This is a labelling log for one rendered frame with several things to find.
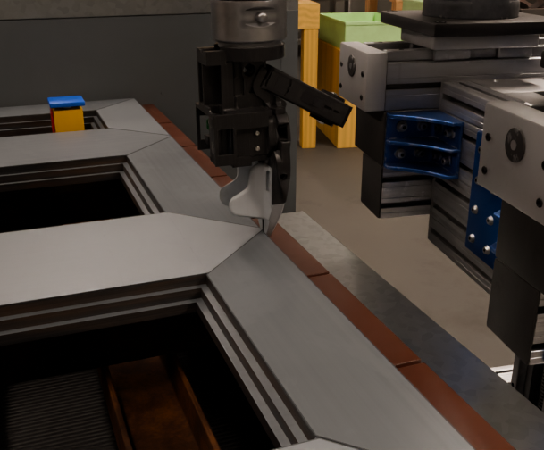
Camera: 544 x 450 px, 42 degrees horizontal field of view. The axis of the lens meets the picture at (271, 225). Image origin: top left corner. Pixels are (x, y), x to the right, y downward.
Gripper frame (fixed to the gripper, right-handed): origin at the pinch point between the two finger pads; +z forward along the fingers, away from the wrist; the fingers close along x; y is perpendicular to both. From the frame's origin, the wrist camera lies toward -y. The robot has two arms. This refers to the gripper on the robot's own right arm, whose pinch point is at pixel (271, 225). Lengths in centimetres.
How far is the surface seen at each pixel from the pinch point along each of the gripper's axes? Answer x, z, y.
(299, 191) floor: -239, 86, -104
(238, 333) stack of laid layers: 18.8, 1.5, 10.1
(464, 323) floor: -98, 87, -103
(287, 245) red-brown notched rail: 0.3, 2.7, -1.8
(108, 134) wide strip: -50, 0, 11
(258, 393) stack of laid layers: 26.0, 2.6, 10.9
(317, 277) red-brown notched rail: 9.0, 2.7, -1.7
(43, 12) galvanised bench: -82, -17, 17
